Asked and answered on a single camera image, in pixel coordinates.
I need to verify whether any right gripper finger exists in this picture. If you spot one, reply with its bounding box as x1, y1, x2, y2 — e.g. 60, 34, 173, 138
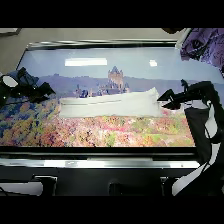
156, 88, 175, 102
161, 99, 183, 111

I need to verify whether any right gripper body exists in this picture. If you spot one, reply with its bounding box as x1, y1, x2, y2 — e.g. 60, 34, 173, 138
172, 85, 203, 105

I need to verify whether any white garment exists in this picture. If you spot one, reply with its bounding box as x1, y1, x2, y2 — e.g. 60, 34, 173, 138
58, 87, 165, 119

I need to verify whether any purple patterned garment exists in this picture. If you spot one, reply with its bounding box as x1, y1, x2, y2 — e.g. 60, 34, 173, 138
176, 28, 224, 78

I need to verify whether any silver frame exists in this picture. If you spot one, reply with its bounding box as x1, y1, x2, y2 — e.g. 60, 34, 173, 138
0, 156, 202, 197

